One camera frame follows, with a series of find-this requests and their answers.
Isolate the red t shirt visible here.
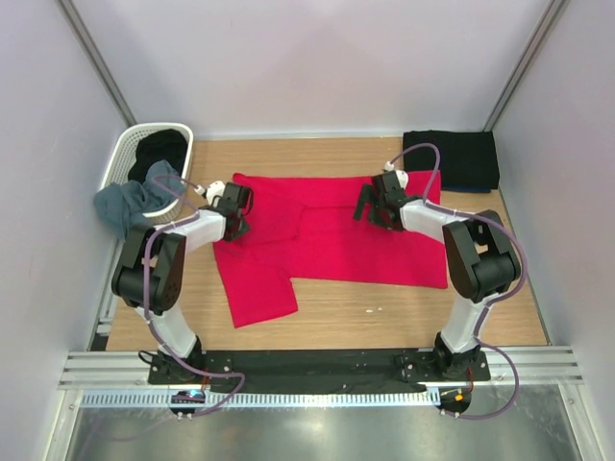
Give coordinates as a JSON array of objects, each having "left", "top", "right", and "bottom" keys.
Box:
[{"left": 213, "top": 173, "right": 448, "bottom": 328}]

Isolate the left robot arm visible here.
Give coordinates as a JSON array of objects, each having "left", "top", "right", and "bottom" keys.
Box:
[{"left": 111, "top": 182, "right": 254, "bottom": 384}]

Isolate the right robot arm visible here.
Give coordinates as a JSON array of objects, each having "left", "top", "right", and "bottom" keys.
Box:
[{"left": 354, "top": 170, "right": 523, "bottom": 380}]

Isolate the folded navy t shirt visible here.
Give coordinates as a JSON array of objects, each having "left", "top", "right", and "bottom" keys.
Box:
[{"left": 442, "top": 186, "right": 492, "bottom": 194}]

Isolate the black t shirt in basket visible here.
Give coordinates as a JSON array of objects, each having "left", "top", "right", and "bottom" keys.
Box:
[{"left": 128, "top": 129, "right": 188, "bottom": 182}]

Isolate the folded black t shirt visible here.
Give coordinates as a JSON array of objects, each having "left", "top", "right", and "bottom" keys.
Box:
[{"left": 403, "top": 130, "right": 500, "bottom": 190}]

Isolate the grey blue t shirt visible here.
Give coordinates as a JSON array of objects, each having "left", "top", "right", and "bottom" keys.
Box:
[{"left": 93, "top": 160, "right": 185, "bottom": 240}]

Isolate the white plastic basket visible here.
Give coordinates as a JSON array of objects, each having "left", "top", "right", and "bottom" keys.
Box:
[{"left": 93, "top": 123, "right": 193, "bottom": 239}]

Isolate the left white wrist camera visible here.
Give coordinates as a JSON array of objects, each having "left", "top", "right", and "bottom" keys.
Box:
[{"left": 192, "top": 181, "right": 225, "bottom": 203}]

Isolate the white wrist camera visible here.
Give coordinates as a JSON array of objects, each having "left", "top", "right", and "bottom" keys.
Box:
[
  {"left": 192, "top": 181, "right": 225, "bottom": 203},
  {"left": 383, "top": 161, "right": 409, "bottom": 190}
]

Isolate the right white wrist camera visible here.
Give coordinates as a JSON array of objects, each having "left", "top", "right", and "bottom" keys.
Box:
[{"left": 383, "top": 161, "right": 409, "bottom": 190}]

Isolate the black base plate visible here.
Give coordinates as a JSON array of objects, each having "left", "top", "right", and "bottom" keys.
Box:
[{"left": 138, "top": 349, "right": 491, "bottom": 395}]

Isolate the slotted cable duct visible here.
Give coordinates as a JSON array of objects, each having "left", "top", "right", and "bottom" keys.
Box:
[{"left": 81, "top": 388, "right": 440, "bottom": 410}]

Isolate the aluminium frame rail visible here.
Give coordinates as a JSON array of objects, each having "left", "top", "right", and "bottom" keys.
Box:
[{"left": 59, "top": 346, "right": 582, "bottom": 395}]

